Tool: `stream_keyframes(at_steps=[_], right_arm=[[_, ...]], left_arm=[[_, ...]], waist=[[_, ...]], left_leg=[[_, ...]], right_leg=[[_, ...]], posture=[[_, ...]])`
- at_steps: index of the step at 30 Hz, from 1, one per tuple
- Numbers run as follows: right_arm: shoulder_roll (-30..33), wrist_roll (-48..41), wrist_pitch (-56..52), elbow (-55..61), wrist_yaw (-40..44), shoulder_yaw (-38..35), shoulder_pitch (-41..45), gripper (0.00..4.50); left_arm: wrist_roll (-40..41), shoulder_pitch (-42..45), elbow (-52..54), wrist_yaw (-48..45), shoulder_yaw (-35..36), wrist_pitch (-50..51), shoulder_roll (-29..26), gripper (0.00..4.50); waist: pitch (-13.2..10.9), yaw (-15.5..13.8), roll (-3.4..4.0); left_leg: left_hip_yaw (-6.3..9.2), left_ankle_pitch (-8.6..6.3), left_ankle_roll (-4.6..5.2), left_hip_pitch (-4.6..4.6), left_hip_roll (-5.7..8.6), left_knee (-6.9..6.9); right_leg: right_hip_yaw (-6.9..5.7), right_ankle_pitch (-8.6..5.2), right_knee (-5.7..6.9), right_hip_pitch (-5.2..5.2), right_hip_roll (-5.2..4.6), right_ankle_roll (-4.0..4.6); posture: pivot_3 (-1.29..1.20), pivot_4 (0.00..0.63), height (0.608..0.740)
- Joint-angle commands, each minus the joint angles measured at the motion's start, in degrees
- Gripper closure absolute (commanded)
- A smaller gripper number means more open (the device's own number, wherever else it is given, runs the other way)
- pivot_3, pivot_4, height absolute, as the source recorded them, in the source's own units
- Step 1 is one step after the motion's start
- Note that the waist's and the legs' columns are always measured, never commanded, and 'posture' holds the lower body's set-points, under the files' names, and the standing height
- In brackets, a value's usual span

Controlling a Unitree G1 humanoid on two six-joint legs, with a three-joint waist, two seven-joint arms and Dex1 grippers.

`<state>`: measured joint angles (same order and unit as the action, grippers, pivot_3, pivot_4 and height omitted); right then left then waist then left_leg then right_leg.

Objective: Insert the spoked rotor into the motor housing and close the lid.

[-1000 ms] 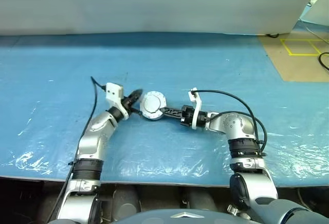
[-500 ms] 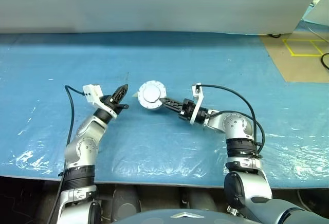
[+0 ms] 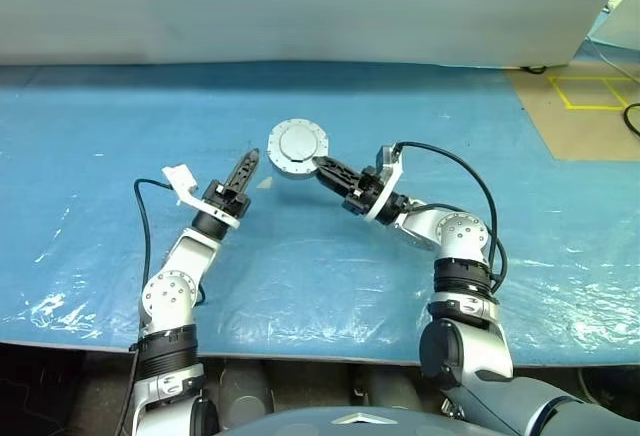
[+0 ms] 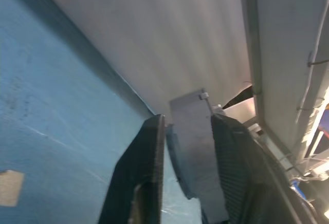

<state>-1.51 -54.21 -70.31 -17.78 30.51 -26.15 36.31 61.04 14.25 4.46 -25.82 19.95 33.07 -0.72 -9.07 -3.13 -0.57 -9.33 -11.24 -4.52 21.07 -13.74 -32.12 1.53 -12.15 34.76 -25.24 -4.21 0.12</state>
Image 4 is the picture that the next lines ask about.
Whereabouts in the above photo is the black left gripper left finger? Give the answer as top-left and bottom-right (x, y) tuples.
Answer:
(99, 113), (166, 224)

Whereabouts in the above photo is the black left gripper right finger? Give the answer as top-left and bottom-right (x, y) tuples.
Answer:
(210, 112), (302, 224)

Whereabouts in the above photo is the grey round motor housing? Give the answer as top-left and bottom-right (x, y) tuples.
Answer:
(166, 88), (230, 224)

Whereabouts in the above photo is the beige tape patch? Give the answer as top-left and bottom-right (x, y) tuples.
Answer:
(0, 170), (25, 207)

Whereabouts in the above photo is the grey metal frame post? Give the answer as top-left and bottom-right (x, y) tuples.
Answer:
(239, 0), (305, 175)

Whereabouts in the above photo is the thin black cable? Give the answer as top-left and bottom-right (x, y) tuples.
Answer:
(307, 58), (329, 67)

